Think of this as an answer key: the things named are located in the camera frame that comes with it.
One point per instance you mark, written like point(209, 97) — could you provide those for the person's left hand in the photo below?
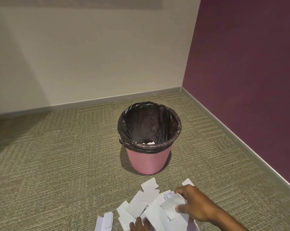
point(139, 225)

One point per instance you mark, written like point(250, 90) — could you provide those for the person's right hand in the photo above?
point(200, 204)

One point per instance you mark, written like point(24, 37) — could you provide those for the person's right thumb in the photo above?
point(182, 208)

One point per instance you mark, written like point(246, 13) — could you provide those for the person's left fingers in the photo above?
point(137, 222)

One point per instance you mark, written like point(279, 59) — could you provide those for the white paper sheet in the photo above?
point(170, 205)

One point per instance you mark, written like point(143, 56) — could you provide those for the person's right forearm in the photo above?
point(231, 220)

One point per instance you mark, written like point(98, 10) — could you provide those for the pile of white paper pieces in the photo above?
point(137, 204)

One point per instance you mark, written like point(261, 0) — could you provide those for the pink plastic waste bin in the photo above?
point(147, 161)

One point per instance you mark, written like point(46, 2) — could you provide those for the white paper scrap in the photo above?
point(149, 143)

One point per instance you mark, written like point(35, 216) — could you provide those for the grey skirting board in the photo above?
point(238, 141)
point(84, 103)

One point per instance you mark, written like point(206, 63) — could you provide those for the black plastic bin liner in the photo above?
point(145, 122)

